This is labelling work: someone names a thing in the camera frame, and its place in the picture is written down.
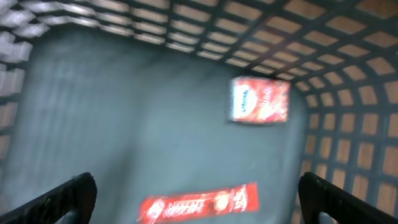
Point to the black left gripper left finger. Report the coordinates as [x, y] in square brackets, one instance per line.
[71, 202]

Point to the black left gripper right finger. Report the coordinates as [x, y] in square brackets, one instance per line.
[317, 195]

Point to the small red white box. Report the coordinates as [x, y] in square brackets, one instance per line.
[257, 100]

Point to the grey plastic mesh basket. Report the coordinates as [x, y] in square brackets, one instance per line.
[137, 93]

